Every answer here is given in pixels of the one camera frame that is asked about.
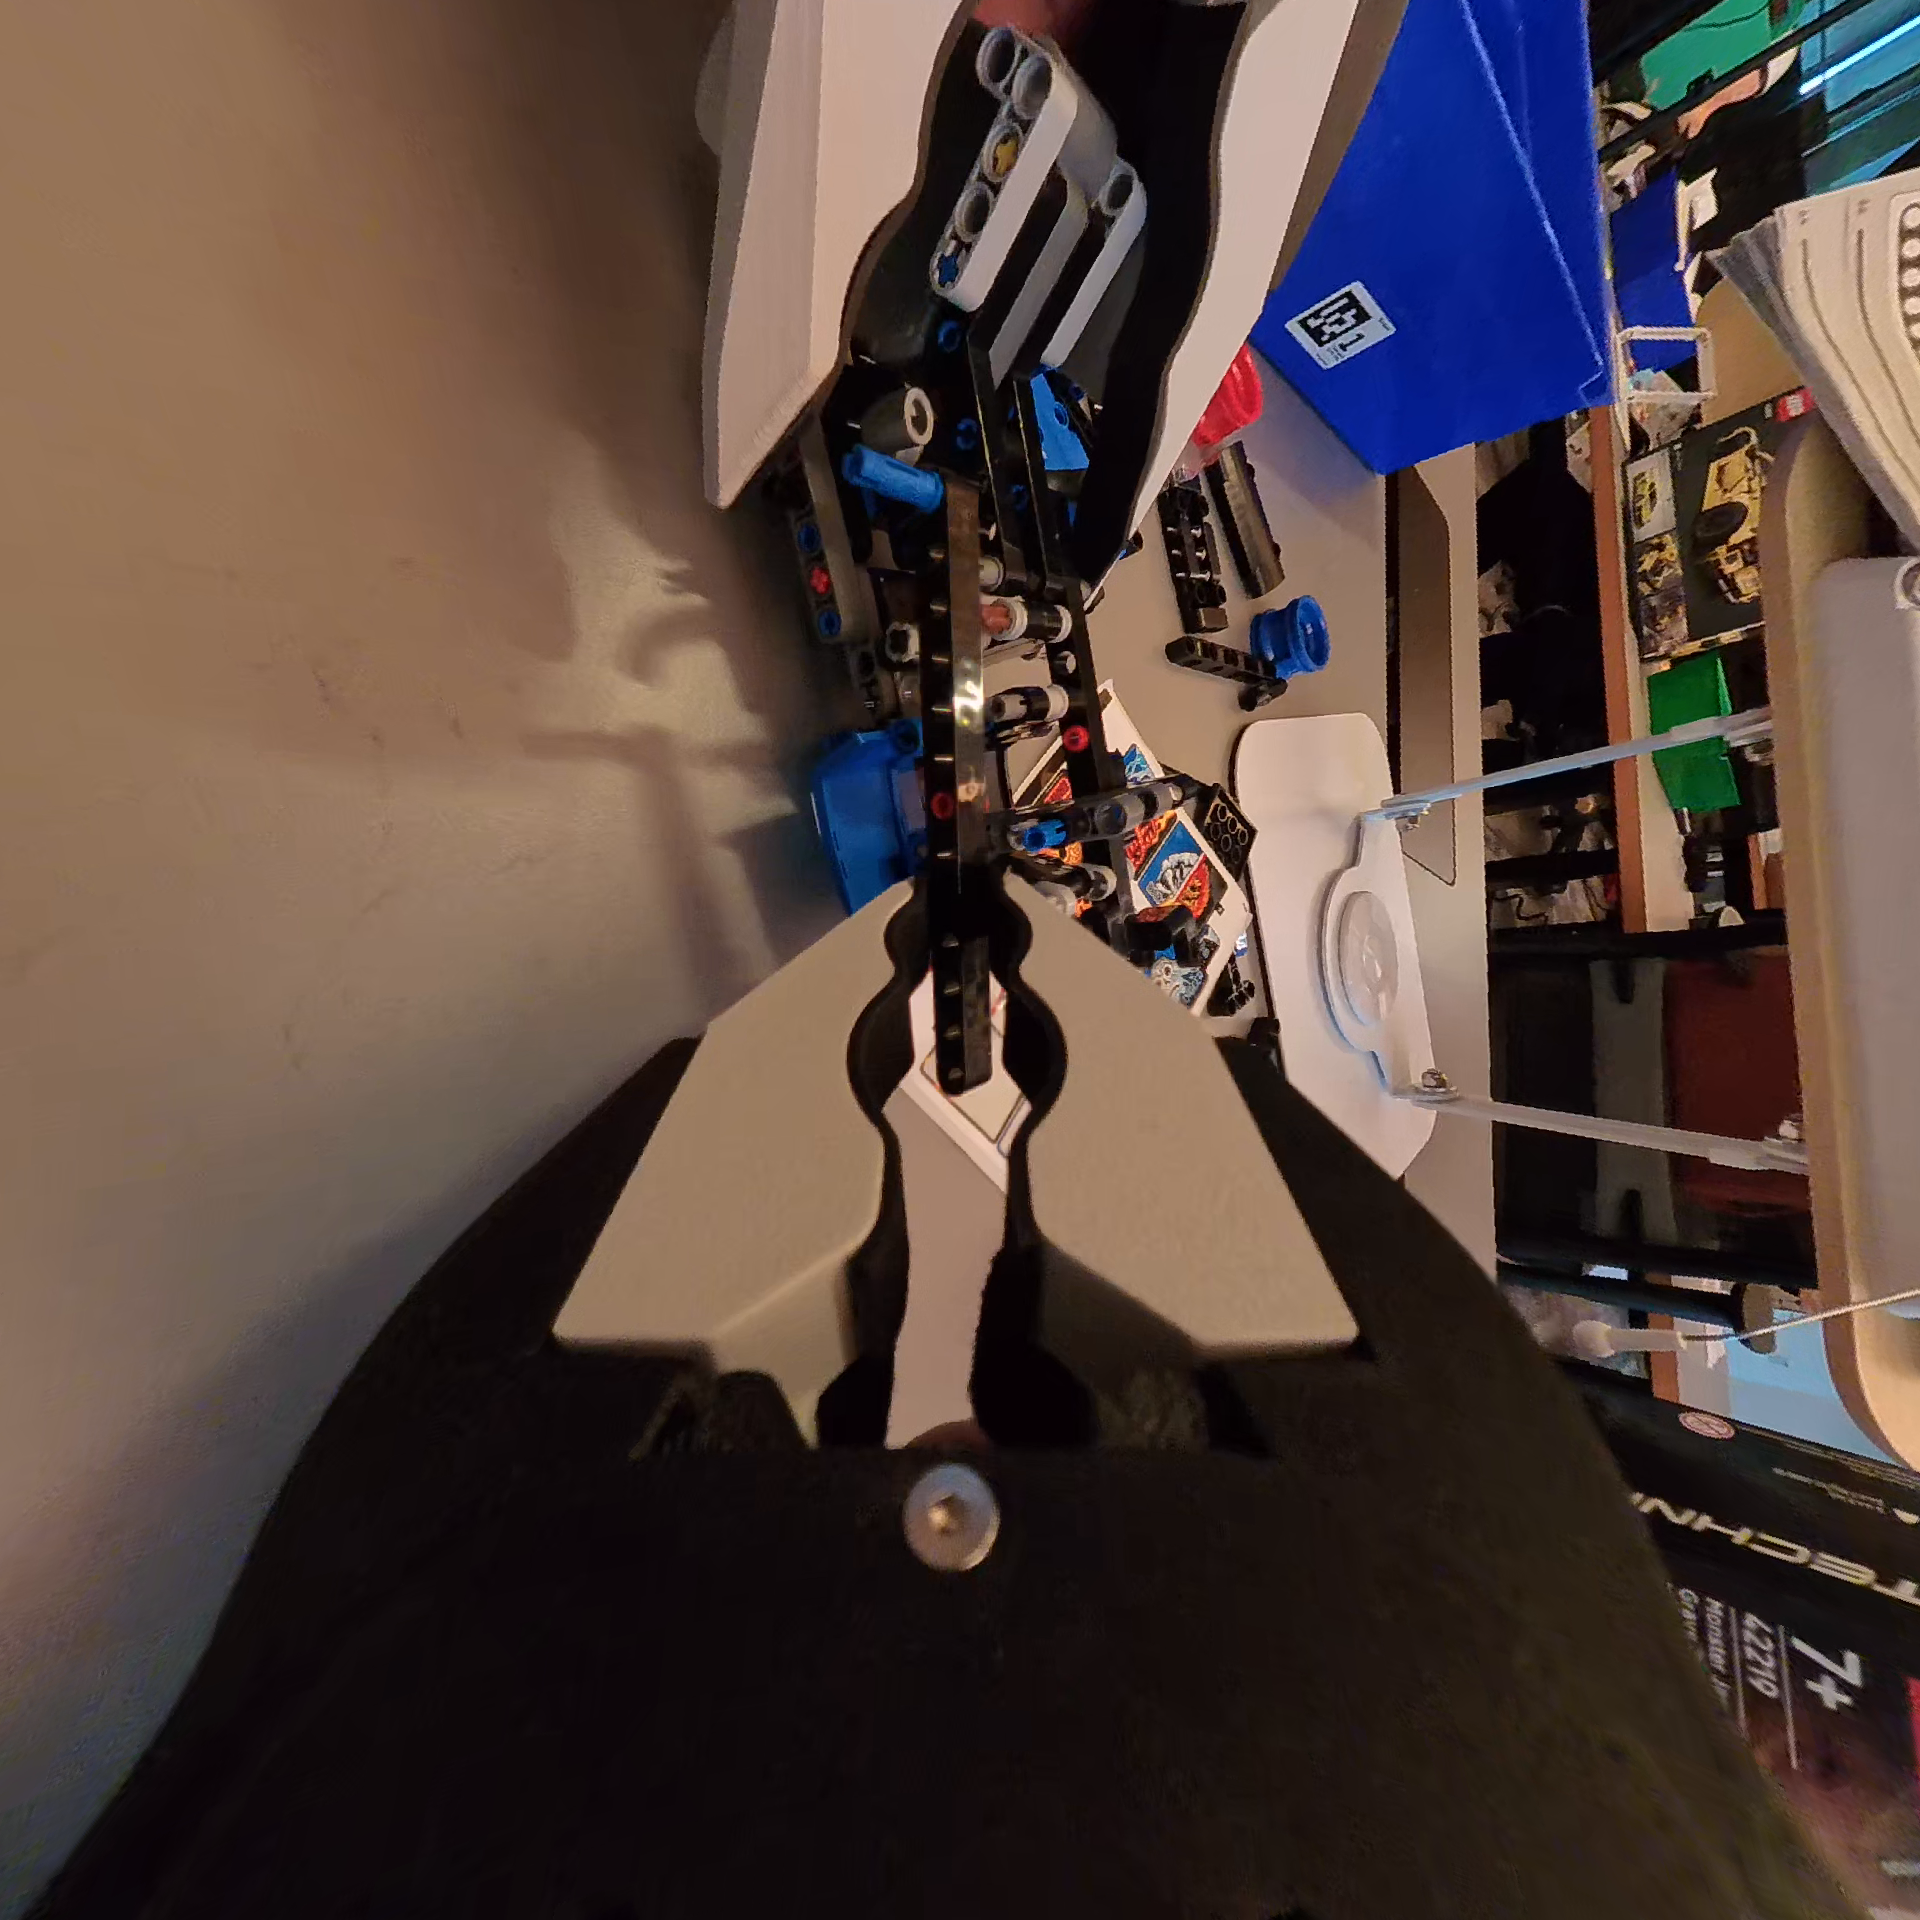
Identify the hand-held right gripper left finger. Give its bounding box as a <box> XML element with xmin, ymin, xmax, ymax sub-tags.
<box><xmin>551</xmin><ymin>883</ymin><xmax>920</xmax><ymax>1449</ymax></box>

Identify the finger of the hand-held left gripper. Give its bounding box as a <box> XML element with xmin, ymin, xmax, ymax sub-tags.
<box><xmin>1068</xmin><ymin>0</ymin><xmax>1413</xmax><ymax>594</ymax></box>
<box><xmin>700</xmin><ymin>0</ymin><xmax>989</xmax><ymax>511</ymax></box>

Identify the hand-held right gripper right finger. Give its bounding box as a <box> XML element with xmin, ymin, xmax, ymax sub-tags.
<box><xmin>978</xmin><ymin>873</ymin><xmax>1365</xmax><ymax>1442</ymax></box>

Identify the long black holed beam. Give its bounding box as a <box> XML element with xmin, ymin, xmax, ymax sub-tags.
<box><xmin>918</xmin><ymin>477</ymin><xmax>1011</xmax><ymax>1094</ymax></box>

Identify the black blue toy car chassis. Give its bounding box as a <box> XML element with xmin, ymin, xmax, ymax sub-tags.
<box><xmin>765</xmin><ymin>22</ymin><xmax>1226</xmax><ymax>970</ymax></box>

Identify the grey desk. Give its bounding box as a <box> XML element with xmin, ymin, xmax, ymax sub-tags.
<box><xmin>0</xmin><ymin>0</ymin><xmax>1501</xmax><ymax>1920</ymax></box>

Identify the blue storage bin with tag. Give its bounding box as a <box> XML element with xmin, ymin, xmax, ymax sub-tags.
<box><xmin>1247</xmin><ymin>0</ymin><xmax>1619</xmax><ymax>477</ymax></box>

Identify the red toy wheel hub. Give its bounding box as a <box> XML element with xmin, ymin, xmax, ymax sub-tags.
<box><xmin>1191</xmin><ymin>345</ymin><xmax>1263</xmax><ymax>452</ymax></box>

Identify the colourful sticker sheet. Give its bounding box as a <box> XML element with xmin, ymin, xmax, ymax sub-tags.
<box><xmin>896</xmin><ymin>679</ymin><xmax>1272</xmax><ymax>1194</ymax></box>

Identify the black studded plate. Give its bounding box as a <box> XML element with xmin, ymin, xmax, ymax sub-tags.
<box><xmin>1176</xmin><ymin>780</ymin><xmax>1260</xmax><ymax>873</ymax></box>

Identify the black curved panel piece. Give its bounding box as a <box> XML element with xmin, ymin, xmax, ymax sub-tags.
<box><xmin>1199</xmin><ymin>442</ymin><xmax>1290</xmax><ymax>598</ymax></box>

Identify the chunky black holed brick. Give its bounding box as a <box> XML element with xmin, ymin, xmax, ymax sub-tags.
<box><xmin>1155</xmin><ymin>483</ymin><xmax>1235</xmax><ymax>633</ymax></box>

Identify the black angled beam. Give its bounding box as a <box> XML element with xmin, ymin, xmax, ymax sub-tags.
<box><xmin>1162</xmin><ymin>633</ymin><xmax>1292</xmax><ymax>711</ymax></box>

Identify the red container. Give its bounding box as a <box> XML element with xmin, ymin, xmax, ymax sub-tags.
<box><xmin>1656</xmin><ymin>961</ymin><xmax>1808</xmax><ymax>1180</ymax></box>

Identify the toy box with yellow car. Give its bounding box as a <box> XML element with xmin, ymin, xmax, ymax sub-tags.
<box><xmin>1620</xmin><ymin>391</ymin><xmax>1818</xmax><ymax>662</ymax></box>

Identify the white instruction booklet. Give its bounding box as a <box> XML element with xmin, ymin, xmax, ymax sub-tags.
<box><xmin>1709</xmin><ymin>187</ymin><xmax>1920</xmax><ymax>542</ymax></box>

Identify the wooden shelf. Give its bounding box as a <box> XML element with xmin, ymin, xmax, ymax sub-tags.
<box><xmin>1590</xmin><ymin>404</ymin><xmax>1800</xmax><ymax>940</ymax></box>

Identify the green box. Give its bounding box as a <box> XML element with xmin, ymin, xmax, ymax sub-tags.
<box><xmin>1647</xmin><ymin>651</ymin><xmax>1772</xmax><ymax>812</ymax></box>

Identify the black toy set box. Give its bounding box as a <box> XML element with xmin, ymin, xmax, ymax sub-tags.
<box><xmin>1567</xmin><ymin>1357</ymin><xmax>1920</xmax><ymax>1920</ymax></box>

